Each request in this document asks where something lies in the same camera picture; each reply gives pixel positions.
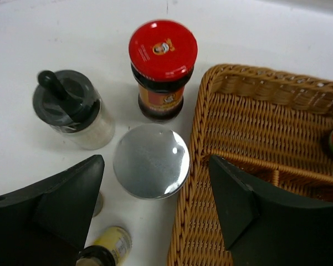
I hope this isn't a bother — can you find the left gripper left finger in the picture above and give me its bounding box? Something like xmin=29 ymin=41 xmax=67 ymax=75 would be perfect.
xmin=0 ymin=155 xmax=105 ymax=265

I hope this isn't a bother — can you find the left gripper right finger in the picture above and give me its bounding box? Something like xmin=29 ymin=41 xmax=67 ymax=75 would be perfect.
xmin=209 ymin=155 xmax=333 ymax=265

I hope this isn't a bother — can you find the silver lid blue label jar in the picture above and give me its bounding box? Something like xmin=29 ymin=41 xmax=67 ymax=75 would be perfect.
xmin=113 ymin=124 xmax=191 ymax=200

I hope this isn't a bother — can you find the red lid chili sauce jar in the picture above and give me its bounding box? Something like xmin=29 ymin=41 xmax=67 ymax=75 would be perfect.
xmin=128 ymin=19 xmax=198 ymax=121

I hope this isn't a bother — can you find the black cap spice bottle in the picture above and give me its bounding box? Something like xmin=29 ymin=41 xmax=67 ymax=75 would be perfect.
xmin=93 ymin=191 xmax=104 ymax=217

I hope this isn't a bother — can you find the cork top yellow label bottle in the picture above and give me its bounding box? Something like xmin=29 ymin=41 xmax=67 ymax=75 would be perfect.
xmin=75 ymin=226 xmax=132 ymax=266

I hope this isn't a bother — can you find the brown wicker divided basket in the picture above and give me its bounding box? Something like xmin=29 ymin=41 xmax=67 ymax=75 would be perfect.
xmin=167 ymin=64 xmax=333 ymax=265

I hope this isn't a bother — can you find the black lid shaker jar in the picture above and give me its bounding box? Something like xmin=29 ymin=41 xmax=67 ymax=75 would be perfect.
xmin=33 ymin=70 xmax=115 ymax=150

